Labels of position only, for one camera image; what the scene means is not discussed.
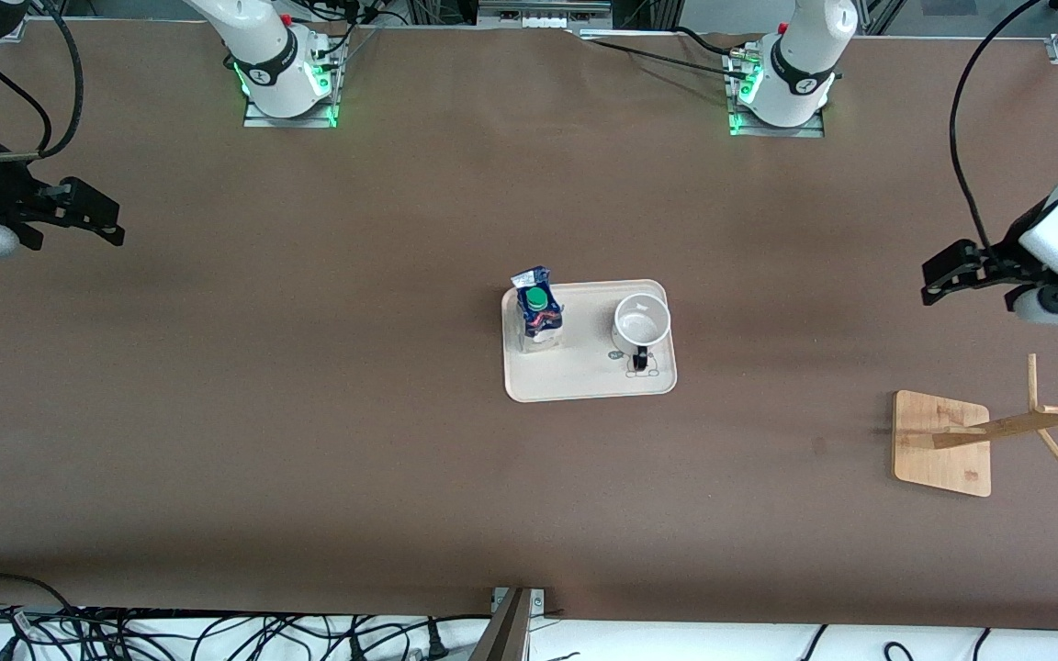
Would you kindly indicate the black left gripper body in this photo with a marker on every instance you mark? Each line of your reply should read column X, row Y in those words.
column 1014, row 244

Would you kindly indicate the blue milk carton green cap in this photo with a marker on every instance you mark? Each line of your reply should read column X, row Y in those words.
column 538, row 317

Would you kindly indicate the cream tray with bear drawing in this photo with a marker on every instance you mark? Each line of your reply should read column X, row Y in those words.
column 584, row 372

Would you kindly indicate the wooden mug stand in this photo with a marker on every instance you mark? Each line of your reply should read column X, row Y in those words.
column 942, row 459

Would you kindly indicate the brown table cover sheet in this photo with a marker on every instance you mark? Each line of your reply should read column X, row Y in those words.
column 309, row 413

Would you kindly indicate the silver power strip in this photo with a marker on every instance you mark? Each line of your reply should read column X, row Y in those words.
column 543, row 11

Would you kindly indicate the aluminium table edge profile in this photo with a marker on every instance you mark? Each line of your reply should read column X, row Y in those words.
column 503, row 633

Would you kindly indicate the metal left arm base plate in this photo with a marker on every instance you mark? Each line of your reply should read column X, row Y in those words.
column 777, row 131

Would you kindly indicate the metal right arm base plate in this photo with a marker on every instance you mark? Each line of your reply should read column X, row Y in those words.
column 290, row 122

